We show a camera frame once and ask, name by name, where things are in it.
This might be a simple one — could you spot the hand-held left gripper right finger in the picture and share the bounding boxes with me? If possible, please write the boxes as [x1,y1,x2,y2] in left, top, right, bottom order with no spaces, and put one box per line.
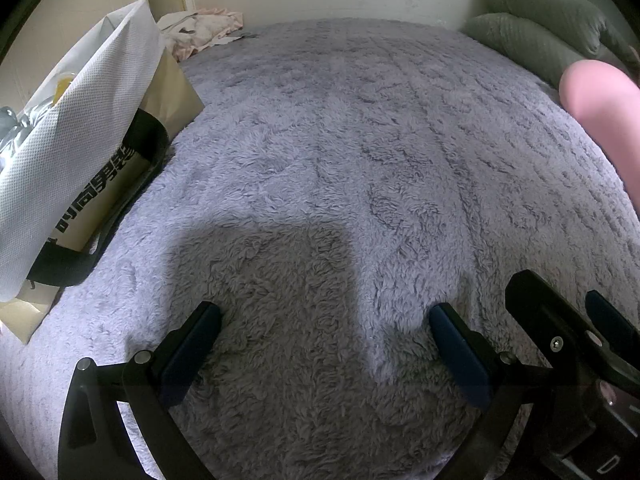
[429,302,551,480]

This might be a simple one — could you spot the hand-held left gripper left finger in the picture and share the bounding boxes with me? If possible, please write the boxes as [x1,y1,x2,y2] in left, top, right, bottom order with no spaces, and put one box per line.
[57,301,223,480]

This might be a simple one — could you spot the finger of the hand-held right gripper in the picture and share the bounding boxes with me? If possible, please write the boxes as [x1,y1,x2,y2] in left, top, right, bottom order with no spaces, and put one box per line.
[504,269,610,377]
[584,289,640,377]

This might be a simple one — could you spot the grey fluffy blanket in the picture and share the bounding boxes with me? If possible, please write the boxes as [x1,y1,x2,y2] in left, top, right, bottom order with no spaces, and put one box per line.
[0,19,640,480]

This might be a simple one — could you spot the green cushions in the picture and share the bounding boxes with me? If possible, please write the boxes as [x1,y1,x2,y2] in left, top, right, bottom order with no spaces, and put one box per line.
[462,0,640,91]

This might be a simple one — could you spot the white floral cloth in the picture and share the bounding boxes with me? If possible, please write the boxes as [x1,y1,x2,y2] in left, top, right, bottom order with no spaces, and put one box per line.
[157,7,246,58]

